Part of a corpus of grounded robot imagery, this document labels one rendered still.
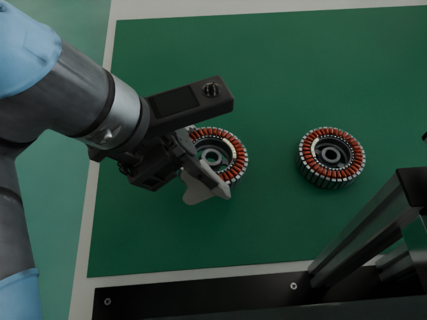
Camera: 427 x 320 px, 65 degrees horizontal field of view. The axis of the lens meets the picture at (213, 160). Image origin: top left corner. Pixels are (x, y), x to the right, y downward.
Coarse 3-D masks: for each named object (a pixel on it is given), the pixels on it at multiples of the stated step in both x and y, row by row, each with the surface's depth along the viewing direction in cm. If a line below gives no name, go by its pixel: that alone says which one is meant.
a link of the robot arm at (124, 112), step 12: (120, 84) 33; (120, 96) 32; (132, 96) 34; (120, 108) 32; (132, 108) 33; (108, 120) 31; (120, 120) 32; (132, 120) 34; (96, 132) 31; (108, 132) 32; (120, 132) 33; (132, 132) 35; (96, 144) 34; (108, 144) 34
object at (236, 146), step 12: (192, 132) 54; (204, 132) 53; (216, 132) 54; (204, 144) 54; (216, 144) 54; (228, 144) 53; (240, 144) 53; (204, 156) 52; (216, 156) 53; (228, 156) 54; (240, 156) 52; (180, 168) 49; (216, 168) 52; (228, 168) 50; (240, 168) 51; (180, 180) 51; (228, 180) 49; (240, 180) 52
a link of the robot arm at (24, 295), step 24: (0, 192) 26; (0, 216) 25; (24, 216) 28; (0, 240) 23; (24, 240) 25; (0, 264) 22; (24, 264) 24; (0, 288) 21; (24, 288) 23; (0, 312) 21; (24, 312) 22
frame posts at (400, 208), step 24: (408, 168) 25; (384, 192) 27; (408, 192) 24; (360, 216) 31; (384, 216) 27; (408, 216) 25; (336, 240) 37; (360, 240) 32; (384, 240) 31; (312, 264) 47; (336, 264) 38; (360, 264) 37; (384, 264) 47; (408, 264) 41
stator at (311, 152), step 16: (320, 128) 61; (336, 128) 61; (304, 144) 58; (320, 144) 61; (336, 144) 60; (352, 144) 58; (304, 160) 57; (320, 160) 59; (336, 160) 58; (352, 160) 57; (304, 176) 58; (320, 176) 56; (336, 176) 55; (352, 176) 56
